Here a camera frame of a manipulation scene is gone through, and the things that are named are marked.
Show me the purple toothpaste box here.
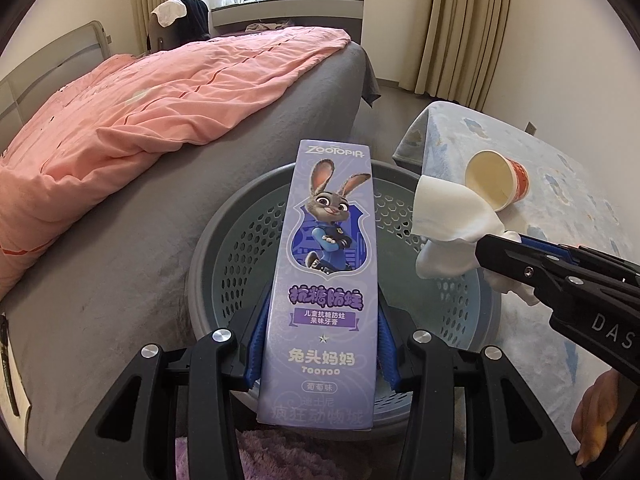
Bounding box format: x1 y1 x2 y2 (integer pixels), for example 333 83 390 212
257 138 377 431

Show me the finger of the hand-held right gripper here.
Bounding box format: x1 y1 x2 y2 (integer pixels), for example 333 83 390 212
515 234 640 277
475 233 592 319

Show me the purple fluffy cloth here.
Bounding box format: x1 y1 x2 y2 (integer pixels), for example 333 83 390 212
175 427 406 480

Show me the pink quilt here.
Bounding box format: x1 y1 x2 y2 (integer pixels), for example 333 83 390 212
0 27 351 286

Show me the white cloth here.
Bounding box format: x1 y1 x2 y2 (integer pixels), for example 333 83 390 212
151 0 188 26

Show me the small table with blue cloth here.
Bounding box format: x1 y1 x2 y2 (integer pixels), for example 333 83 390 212
392 101 640 411

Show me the grey headboard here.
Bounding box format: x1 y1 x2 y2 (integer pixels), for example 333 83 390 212
0 20 111 148

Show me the person's right hand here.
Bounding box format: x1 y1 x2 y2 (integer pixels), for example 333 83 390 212
571 374 618 467

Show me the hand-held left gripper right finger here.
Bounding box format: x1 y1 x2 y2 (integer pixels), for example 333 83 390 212
376 305 583 480

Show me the bed with grey sheet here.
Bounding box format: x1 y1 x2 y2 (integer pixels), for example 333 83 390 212
0 40 383 466

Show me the white notepad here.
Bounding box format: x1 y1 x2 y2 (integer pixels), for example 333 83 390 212
0 312 33 418

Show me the grey perforated plastic basket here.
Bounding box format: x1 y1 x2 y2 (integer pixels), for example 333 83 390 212
189 160 502 421

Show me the red and white paper cup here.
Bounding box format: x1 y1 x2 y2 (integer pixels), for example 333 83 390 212
465 150 531 212

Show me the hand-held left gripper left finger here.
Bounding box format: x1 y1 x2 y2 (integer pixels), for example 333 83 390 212
55 305 266 480

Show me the white tissue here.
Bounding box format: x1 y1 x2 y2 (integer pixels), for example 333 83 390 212
410 175 541 306

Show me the brown chair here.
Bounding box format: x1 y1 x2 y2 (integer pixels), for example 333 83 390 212
147 15 183 53

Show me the grey window sill bench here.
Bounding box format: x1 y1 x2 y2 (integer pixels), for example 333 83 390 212
207 0 363 43

